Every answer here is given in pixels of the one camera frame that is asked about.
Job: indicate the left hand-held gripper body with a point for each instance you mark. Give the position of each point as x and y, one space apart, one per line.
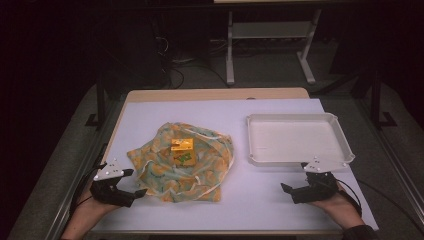
108 173

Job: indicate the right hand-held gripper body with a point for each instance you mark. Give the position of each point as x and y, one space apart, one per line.
318 191

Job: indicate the white plastic tray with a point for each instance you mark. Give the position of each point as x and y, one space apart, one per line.
296 140

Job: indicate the yellow juice carton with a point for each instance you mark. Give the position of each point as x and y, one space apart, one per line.
182 151

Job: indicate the person's right hand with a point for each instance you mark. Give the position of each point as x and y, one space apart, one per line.
343 210

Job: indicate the person's left hand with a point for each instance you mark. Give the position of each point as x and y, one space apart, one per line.
91 208

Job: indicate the white table mat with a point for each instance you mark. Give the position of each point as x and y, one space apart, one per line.
253 200

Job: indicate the white metal stand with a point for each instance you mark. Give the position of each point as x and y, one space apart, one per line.
266 30

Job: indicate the aluminium frame rail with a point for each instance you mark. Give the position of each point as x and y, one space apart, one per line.
80 173
396 173

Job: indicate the black metal post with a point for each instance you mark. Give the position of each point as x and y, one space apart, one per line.
101 100
376 100

